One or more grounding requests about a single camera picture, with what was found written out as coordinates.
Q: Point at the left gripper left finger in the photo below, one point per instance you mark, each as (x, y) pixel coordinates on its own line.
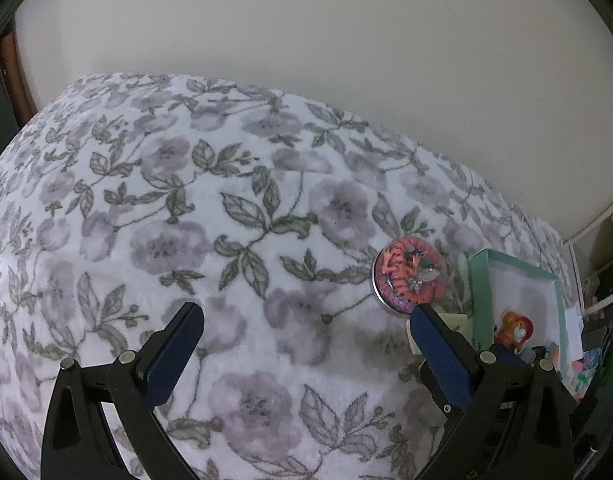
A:
(78, 442)

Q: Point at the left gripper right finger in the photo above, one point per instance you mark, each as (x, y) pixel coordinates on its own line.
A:
(507, 419)

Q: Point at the brown pup toy figure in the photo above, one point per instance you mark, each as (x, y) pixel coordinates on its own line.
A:
(514, 332)

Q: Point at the cream plastic bracket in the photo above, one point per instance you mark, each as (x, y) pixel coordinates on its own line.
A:
(421, 331)

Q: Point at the teal cardboard box tray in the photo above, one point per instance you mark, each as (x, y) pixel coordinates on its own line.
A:
(502, 283)

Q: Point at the white shelf unit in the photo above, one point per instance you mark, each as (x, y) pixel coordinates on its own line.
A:
(590, 254)

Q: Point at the round tin coiled hairbands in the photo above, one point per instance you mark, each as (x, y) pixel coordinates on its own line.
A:
(406, 273)

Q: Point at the floral fleece blanket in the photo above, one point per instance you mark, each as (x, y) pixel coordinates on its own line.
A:
(132, 194)

